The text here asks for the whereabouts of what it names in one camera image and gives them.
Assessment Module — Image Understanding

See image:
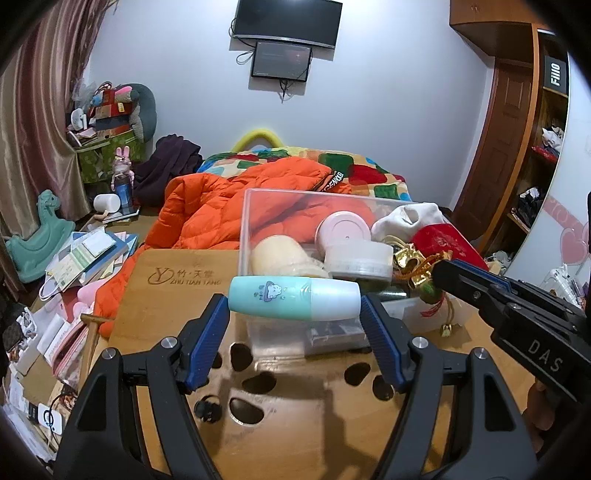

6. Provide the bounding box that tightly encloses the green storage box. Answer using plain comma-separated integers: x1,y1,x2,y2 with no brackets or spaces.
76,134,147,185

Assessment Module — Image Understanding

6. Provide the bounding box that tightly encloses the white round container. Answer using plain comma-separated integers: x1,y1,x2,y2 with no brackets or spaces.
323,242,394,280

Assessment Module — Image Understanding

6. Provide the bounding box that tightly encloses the striped brown curtain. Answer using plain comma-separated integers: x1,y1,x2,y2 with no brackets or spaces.
0,0,110,278

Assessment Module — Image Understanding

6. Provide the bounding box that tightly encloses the small wall monitor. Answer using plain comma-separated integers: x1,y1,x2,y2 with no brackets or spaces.
250,40,313,83

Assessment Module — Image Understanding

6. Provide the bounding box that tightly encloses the teal rocking horse toy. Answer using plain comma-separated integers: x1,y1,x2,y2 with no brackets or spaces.
6,189,76,284

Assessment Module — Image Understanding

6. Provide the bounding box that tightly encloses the grey cushion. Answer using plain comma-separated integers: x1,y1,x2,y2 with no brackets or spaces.
124,83,158,143

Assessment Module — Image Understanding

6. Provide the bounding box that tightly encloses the brown wooden door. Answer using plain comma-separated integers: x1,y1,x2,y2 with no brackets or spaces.
450,59,539,241

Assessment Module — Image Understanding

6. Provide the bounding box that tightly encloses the small black clip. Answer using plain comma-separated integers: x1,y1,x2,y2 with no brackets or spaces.
194,399,223,424

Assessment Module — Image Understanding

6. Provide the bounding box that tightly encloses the green ball ornament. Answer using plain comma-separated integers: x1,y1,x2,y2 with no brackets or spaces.
418,276,445,305

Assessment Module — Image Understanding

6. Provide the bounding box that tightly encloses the orange puffer jacket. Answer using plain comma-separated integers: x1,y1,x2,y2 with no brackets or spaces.
95,157,376,337

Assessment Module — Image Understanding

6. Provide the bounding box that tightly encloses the gold cord tassel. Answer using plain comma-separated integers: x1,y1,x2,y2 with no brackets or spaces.
420,298,461,337

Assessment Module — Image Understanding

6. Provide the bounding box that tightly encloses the white mug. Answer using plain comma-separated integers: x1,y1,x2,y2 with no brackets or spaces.
93,194,122,214

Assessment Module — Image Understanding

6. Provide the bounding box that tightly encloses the clear plastic storage box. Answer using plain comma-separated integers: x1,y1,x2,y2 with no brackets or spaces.
239,188,463,357

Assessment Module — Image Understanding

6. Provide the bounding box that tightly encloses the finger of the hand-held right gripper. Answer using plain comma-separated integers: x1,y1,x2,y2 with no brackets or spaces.
450,258,519,297
431,259,509,325

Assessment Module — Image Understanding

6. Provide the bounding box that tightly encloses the red velvet pouch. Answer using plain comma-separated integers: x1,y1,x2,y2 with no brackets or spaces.
410,224,490,273

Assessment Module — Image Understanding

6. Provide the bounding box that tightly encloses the mint green bottle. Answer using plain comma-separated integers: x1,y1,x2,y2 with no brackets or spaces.
228,275,362,322

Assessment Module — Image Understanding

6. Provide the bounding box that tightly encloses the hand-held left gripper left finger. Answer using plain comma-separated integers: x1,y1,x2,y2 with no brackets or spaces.
55,293,230,480

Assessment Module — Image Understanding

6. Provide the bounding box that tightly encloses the wooden desk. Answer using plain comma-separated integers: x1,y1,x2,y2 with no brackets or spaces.
60,249,550,480

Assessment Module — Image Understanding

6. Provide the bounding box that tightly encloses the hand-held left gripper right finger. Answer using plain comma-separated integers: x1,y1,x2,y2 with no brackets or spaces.
361,292,539,480

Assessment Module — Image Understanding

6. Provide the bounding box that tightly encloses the person's right hand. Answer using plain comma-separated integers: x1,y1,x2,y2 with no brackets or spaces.
523,381,551,457

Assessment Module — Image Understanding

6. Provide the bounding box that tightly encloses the colourful patchwork blanket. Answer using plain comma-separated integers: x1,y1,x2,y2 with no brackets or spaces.
196,146,413,205

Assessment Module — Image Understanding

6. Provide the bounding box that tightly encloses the beige lidded jar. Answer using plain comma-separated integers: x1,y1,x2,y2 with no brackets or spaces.
250,235,331,280

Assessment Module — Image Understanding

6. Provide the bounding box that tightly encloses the pile of books and papers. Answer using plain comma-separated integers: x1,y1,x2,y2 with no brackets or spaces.
39,225,140,302

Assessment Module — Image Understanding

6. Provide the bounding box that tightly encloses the yellow cushion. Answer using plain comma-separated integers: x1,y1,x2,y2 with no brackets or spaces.
231,129,285,152

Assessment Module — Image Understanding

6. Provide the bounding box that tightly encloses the black wall television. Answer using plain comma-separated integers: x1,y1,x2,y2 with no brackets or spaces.
232,0,344,49

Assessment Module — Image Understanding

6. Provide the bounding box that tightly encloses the gold ingot ornament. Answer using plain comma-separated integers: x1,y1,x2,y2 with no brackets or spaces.
382,235,454,288

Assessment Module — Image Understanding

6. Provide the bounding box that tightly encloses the dark purple cloth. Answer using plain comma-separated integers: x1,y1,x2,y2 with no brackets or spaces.
133,134,204,207

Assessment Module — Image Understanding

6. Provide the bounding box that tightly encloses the pink round container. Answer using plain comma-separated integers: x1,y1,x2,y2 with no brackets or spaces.
315,211,373,251

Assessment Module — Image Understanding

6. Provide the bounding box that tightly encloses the wooden wardrobe shelf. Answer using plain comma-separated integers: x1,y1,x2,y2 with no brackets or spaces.
505,23,571,259

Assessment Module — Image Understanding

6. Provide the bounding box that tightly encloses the white towel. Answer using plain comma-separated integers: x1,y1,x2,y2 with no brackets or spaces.
371,203,447,244

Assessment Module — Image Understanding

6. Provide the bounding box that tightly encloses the patchwork fabric bag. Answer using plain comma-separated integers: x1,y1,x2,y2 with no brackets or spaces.
89,85,142,136

